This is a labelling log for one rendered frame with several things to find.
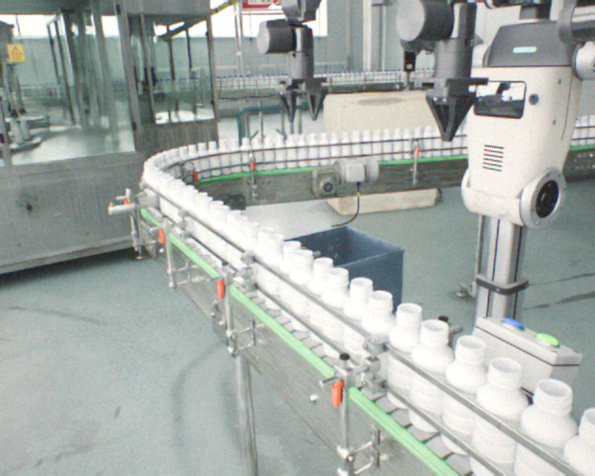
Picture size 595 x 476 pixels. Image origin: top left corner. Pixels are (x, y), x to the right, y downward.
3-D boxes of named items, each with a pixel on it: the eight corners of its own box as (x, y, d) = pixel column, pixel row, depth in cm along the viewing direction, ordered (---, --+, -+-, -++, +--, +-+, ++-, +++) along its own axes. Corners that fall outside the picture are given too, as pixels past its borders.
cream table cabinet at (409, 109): (411, 193, 602) (416, 91, 564) (436, 206, 545) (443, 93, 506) (323, 201, 580) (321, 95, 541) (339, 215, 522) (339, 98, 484)
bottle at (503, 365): (527, 475, 66) (543, 368, 61) (498, 497, 63) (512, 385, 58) (488, 449, 71) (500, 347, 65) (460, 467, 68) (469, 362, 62)
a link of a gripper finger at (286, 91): (276, 122, 118) (274, 80, 115) (301, 120, 122) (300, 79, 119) (290, 125, 113) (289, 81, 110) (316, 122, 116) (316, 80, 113)
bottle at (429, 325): (454, 417, 77) (463, 322, 72) (440, 440, 73) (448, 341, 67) (417, 403, 80) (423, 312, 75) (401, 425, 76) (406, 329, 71)
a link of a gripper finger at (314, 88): (288, 121, 120) (287, 80, 117) (314, 119, 124) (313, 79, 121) (303, 123, 115) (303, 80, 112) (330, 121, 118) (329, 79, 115)
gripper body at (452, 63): (489, 89, 79) (494, 39, 77) (443, 92, 74) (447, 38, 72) (458, 88, 84) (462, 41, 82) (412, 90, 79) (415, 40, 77)
